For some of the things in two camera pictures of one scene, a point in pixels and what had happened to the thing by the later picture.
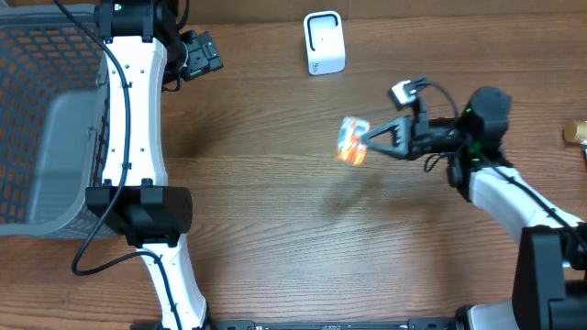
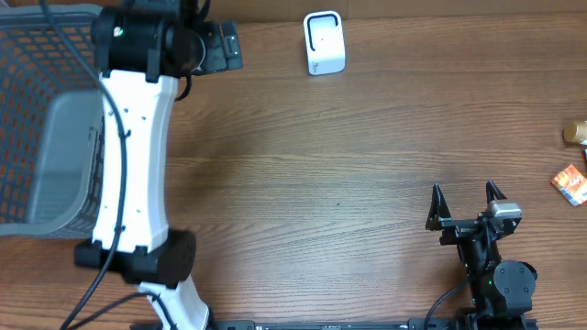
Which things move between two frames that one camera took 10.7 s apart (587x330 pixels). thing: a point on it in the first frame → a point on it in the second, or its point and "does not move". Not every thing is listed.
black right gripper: (411, 132) → (437, 218)
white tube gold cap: (576, 131) does not move
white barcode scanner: (324, 41) does not move
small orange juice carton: (350, 148) → (572, 184)
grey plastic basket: (54, 121) does not move
